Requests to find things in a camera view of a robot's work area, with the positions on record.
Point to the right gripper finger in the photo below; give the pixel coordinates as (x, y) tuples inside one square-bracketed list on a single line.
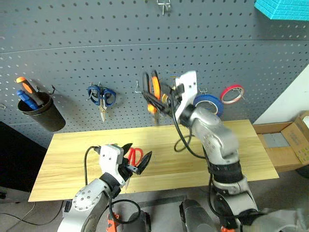
[(154, 101), (167, 87)]

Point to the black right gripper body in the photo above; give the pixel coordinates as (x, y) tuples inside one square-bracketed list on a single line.
[(172, 99)]

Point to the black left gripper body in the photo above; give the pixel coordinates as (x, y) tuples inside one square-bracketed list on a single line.
[(125, 169)]

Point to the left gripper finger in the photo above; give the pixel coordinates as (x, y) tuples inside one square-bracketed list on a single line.
[(126, 149), (145, 161)]

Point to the orange and black scissors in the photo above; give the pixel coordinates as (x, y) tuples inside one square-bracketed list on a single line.
[(156, 84)]

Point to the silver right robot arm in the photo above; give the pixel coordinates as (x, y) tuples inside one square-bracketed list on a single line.
[(217, 140)]

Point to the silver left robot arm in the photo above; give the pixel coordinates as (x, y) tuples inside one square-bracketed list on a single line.
[(84, 200)]

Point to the silver pegboard hook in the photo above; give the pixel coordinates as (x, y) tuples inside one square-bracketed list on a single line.
[(138, 88), (240, 93), (164, 6), (202, 91)]

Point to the blue tape roll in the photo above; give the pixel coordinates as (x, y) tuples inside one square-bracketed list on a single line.
[(216, 102)]

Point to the red tape roll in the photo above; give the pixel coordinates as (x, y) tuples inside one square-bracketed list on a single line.
[(225, 93)]

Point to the black pegboard hook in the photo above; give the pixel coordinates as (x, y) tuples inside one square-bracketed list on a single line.
[(53, 89)]

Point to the grey metal pegboard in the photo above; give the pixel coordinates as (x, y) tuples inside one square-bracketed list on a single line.
[(72, 48)]

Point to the black tool cup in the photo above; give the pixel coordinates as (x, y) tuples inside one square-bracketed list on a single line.
[(46, 113)]

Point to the orange and black screwdriver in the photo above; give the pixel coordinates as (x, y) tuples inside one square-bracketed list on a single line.
[(29, 88)]

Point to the open flat cardboard box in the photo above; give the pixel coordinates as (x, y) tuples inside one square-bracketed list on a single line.
[(275, 154)]

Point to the printed cardboard box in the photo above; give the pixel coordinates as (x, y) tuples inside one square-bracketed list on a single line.
[(298, 137)]

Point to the teal foam block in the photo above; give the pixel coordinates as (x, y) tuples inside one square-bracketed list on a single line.
[(282, 8)]

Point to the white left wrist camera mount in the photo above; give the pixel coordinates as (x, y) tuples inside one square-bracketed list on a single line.
[(109, 157)]

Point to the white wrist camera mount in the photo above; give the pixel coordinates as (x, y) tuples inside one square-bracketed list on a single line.
[(188, 84), (109, 157)]

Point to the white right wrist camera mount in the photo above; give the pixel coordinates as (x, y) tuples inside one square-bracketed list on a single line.
[(188, 84)]

